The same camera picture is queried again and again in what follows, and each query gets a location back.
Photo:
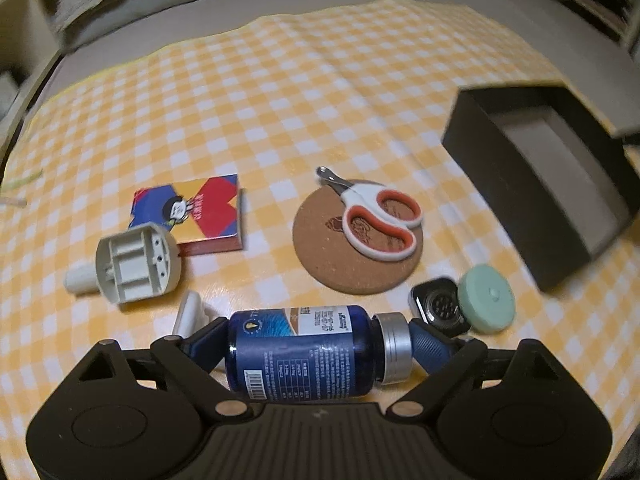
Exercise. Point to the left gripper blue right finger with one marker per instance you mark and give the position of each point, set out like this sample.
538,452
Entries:
431,348

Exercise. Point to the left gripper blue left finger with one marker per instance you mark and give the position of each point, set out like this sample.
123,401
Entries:
209,345

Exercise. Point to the white plastic knob suction cup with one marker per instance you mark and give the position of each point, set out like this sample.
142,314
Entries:
191,317

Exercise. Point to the mint green round tape measure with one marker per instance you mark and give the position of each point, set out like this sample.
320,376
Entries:
486,299

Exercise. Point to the blue supplement bottle silver cap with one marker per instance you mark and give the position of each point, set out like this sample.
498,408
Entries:
316,353

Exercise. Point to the grey plastic bracket with handle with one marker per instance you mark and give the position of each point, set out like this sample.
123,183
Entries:
137,264

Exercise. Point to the colourful cartoon card box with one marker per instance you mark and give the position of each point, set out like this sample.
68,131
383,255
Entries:
202,215

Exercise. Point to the round cork coaster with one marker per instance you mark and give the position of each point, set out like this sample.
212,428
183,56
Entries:
325,253

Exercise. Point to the black cardboard box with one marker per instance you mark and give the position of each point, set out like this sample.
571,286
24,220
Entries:
561,186

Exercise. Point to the small black square device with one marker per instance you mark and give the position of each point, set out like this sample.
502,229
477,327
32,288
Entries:
435,302

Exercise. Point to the white orange scissors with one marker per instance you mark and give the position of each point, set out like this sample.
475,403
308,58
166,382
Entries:
365,200

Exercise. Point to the yellow white checkered cloth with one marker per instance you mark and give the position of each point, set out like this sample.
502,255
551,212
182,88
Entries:
364,90

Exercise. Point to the wooden bedside shelf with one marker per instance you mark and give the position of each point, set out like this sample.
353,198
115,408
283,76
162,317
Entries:
29,51

